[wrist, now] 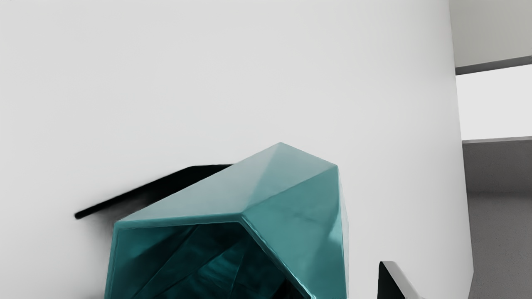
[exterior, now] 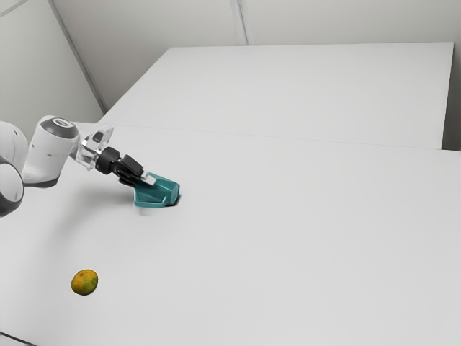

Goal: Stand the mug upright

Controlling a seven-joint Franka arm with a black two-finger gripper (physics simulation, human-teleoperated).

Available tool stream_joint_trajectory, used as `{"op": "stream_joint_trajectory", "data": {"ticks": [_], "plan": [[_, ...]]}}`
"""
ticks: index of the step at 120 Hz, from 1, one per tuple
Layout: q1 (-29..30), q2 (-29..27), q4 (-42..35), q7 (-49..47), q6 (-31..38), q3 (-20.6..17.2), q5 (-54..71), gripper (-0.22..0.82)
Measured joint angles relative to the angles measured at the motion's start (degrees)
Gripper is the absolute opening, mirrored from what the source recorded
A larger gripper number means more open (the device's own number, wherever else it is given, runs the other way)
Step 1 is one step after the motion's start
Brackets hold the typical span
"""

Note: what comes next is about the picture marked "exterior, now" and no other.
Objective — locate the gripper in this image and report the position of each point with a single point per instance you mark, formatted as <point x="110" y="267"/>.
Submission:
<point x="108" y="161"/>

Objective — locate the teal faceted mug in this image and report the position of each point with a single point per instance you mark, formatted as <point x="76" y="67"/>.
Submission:
<point x="158" y="193"/>

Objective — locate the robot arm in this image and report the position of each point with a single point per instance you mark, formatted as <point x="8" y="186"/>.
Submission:
<point x="50" y="151"/>

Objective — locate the orange green fruit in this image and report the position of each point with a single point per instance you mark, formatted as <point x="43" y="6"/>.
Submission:
<point x="85" y="282"/>

